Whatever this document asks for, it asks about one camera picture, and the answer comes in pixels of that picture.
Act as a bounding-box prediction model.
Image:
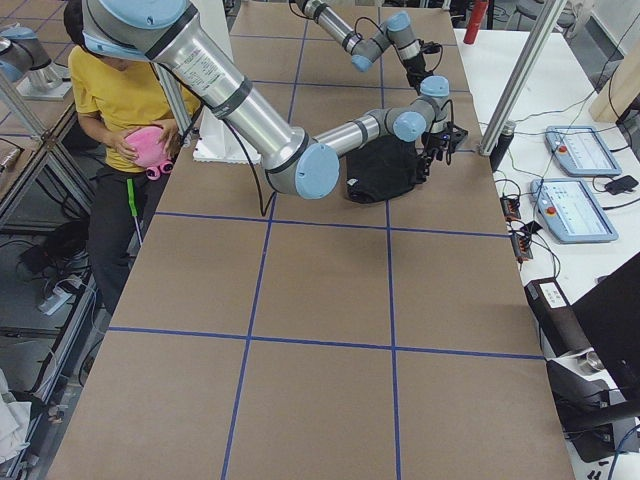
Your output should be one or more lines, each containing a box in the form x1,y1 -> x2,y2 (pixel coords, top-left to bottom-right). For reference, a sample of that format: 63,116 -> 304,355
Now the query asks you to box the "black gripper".
418,122 -> 468,173
403,42 -> 443,93

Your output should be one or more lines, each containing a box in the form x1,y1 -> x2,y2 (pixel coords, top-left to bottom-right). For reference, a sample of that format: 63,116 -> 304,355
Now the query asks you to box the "black printed t-shirt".
346,135 -> 426,204

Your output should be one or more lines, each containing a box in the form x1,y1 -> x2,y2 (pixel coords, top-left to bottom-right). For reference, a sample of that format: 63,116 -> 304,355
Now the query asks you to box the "black water bottle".
489,120 -> 516,173

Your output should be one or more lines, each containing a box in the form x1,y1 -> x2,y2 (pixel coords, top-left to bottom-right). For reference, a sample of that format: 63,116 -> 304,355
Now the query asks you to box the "red bottle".
463,0 -> 489,45

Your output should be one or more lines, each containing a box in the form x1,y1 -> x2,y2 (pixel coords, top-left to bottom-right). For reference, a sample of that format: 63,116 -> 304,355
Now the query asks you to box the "black power strip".
499,195 -> 533,264

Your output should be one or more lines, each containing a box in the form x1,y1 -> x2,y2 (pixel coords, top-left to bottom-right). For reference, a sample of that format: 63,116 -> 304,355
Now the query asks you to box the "far teach pendant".
544,125 -> 622,177

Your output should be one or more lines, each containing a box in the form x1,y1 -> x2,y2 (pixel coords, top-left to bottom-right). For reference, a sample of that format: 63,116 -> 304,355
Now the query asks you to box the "teach pendant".
544,125 -> 622,177
529,178 -> 618,244

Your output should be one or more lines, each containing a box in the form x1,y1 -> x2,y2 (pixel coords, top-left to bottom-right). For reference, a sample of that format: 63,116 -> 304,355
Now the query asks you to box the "near teach pendant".
529,178 -> 618,244

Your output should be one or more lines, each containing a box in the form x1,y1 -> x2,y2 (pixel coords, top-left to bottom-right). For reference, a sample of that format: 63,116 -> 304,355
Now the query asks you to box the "black power adapter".
604,175 -> 639,195

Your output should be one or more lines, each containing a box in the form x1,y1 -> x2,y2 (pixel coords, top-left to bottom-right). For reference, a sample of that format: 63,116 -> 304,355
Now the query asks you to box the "black desktop device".
524,277 -> 593,356

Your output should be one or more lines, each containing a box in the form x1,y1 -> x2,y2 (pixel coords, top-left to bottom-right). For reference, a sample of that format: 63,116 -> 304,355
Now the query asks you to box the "black monitor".
572,256 -> 640,399

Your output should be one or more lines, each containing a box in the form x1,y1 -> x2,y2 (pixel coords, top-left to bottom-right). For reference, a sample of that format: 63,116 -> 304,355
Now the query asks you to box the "pink plush toy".
125,125 -> 173,180

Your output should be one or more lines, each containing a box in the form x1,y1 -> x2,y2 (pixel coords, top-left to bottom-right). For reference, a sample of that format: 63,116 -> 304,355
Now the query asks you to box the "person in yellow shirt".
63,1 -> 181,313

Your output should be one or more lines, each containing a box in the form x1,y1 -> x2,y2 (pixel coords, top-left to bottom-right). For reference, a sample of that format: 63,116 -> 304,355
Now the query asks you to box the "white floor power strip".
38,278 -> 78,316

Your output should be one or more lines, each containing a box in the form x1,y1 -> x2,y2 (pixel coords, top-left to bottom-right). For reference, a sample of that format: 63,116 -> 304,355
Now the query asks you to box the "aluminium frame post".
478,0 -> 567,156

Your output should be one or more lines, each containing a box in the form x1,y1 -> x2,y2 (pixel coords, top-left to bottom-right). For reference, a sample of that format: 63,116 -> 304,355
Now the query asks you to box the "green handled stick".
126,178 -> 143,245

